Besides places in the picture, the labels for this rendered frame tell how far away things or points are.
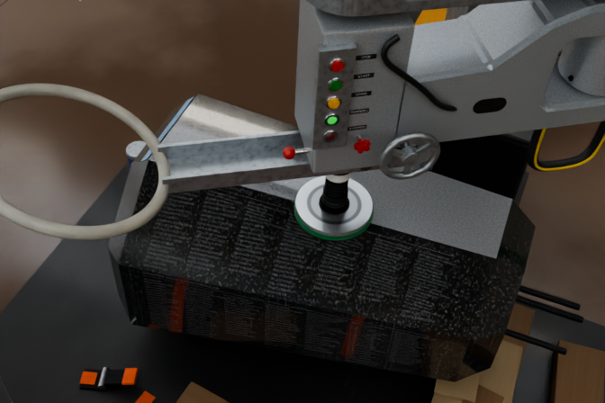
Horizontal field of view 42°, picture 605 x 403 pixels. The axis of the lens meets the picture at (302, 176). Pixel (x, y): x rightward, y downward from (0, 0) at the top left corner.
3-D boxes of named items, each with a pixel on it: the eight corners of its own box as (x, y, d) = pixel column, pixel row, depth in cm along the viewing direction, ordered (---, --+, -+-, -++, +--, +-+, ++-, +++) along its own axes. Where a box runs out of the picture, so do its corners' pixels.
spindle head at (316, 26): (423, 107, 211) (454, -40, 178) (451, 165, 197) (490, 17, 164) (293, 122, 205) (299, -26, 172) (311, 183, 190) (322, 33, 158)
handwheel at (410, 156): (423, 149, 196) (433, 104, 185) (436, 178, 189) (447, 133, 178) (365, 156, 193) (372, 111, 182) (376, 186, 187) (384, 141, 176)
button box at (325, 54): (343, 138, 182) (354, 40, 162) (346, 146, 181) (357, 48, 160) (309, 142, 181) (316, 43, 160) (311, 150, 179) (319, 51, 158)
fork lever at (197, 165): (413, 122, 213) (417, 108, 209) (437, 173, 200) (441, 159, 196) (157, 148, 199) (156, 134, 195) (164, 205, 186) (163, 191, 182)
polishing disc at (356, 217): (280, 213, 213) (280, 210, 212) (321, 167, 226) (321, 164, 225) (347, 248, 206) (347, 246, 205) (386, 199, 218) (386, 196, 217)
